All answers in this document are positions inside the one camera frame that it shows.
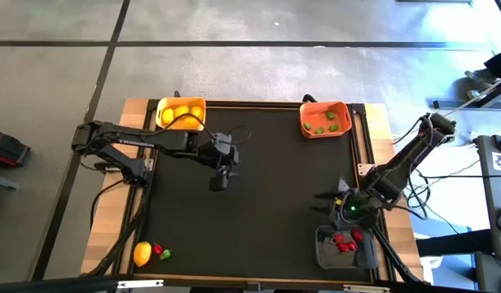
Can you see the black frame beam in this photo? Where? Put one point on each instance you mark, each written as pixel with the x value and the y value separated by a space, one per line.
pixel 50 285

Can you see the grey plastic basket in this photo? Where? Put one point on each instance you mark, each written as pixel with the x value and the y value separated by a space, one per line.
pixel 327 256

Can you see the yellow plastic basket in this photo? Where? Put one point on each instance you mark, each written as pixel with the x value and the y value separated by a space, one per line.
pixel 172 101

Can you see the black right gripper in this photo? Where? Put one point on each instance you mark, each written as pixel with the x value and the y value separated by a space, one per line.
pixel 362 217

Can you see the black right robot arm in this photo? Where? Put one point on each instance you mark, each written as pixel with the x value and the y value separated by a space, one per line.
pixel 401 167

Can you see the black table mat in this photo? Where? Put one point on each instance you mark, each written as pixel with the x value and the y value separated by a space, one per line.
pixel 266 228

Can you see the small green pepper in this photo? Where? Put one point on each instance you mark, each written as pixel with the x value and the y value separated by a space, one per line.
pixel 333 128
pixel 319 130
pixel 307 126
pixel 165 255
pixel 330 115

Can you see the metal stand base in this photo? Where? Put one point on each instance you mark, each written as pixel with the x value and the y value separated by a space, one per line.
pixel 453 104

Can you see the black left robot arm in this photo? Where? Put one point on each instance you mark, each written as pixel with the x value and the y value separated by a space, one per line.
pixel 144 140

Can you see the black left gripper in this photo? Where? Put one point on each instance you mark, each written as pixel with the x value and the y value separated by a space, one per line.
pixel 223 152

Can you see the black bar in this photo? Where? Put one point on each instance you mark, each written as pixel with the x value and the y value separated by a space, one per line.
pixel 453 242

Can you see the large yellow lemon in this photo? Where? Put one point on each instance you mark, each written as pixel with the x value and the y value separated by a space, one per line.
pixel 142 254

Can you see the red and black case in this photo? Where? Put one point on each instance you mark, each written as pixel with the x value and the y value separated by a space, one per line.
pixel 5 150

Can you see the black clamp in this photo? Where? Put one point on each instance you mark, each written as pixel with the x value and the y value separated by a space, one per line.
pixel 308 97

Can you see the person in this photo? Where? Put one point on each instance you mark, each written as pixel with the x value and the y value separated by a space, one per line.
pixel 500 63

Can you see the white bracket plate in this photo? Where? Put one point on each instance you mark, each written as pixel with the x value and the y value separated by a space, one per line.
pixel 366 288
pixel 140 283

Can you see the orange plastic basket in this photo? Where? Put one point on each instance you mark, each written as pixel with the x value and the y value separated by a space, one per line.
pixel 317 116

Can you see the wooden table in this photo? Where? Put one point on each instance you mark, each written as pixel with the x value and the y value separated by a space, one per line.
pixel 105 219

